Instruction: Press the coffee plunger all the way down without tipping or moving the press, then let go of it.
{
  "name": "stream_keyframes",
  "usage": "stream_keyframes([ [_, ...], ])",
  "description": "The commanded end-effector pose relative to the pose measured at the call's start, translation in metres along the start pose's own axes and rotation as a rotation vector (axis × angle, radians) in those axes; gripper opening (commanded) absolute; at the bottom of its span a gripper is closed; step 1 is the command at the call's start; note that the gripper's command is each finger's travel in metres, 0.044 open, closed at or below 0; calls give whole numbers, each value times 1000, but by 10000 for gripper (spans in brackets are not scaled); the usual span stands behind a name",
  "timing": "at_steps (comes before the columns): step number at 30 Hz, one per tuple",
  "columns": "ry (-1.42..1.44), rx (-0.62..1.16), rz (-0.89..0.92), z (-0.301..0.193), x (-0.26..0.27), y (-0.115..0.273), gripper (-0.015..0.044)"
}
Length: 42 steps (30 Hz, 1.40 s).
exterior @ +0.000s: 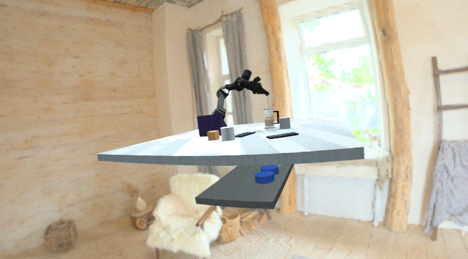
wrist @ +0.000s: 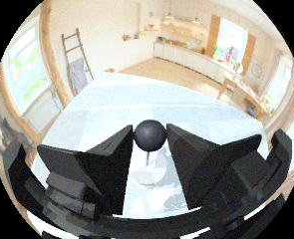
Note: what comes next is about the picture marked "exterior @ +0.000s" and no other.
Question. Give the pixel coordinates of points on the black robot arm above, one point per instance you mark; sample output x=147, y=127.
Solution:
x=237, y=85

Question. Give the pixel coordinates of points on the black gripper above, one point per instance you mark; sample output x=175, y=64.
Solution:
x=256, y=88

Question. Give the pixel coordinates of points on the blue flat cylinder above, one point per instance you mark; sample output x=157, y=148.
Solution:
x=264, y=177
x=273, y=168

